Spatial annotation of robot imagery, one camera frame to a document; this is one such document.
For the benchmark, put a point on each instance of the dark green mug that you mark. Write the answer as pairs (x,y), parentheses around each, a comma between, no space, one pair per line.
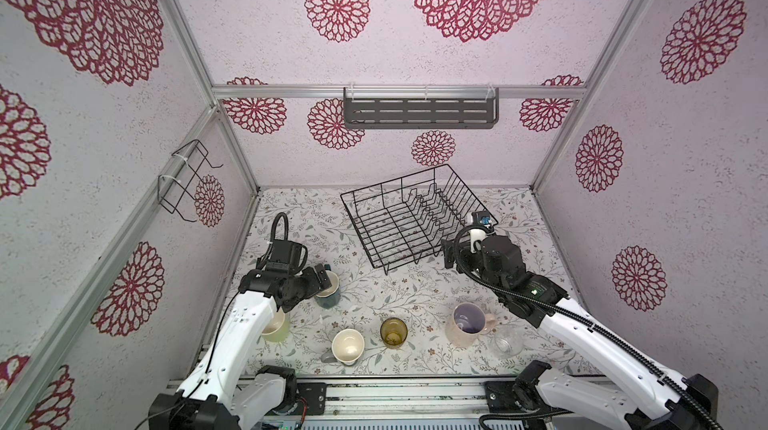
(331,296)

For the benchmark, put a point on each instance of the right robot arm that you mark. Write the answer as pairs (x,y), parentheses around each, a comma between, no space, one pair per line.
(648,395)

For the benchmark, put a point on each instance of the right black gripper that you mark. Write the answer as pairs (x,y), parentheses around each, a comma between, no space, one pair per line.
(450,252)

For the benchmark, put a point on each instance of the light green mug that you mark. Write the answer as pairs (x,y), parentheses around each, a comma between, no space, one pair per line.
(278,328)

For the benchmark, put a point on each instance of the clear glass cup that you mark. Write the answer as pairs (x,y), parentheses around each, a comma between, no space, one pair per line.
(506,342)

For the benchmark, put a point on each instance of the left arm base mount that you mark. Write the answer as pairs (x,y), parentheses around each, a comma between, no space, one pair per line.
(300,397)

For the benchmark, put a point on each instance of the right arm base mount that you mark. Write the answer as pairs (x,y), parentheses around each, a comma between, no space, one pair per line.
(512,397)

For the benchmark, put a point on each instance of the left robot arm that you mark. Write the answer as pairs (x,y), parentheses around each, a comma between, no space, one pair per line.
(208,398)

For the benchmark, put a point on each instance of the black wire dish rack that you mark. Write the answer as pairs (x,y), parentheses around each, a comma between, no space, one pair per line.
(406,219)

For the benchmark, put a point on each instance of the cream grey mug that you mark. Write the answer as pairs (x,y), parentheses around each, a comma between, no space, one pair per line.
(347,347)

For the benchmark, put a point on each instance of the black wire wall holder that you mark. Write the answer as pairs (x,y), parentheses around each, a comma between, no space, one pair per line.
(174,188)

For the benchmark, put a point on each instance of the grey wall shelf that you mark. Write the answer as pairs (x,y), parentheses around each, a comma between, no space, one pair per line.
(423,113)

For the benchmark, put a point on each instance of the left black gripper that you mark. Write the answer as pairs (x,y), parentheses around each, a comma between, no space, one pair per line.
(315,285)

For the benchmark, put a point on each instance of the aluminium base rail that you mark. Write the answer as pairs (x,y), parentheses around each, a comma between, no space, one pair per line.
(419,399)

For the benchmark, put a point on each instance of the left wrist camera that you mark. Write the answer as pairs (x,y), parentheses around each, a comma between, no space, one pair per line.
(286,252)

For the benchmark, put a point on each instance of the amber glass cup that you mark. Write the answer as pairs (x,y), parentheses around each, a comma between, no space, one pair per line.
(393,332)

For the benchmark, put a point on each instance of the pink purple mug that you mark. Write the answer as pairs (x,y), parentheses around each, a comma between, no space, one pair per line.
(466,323)

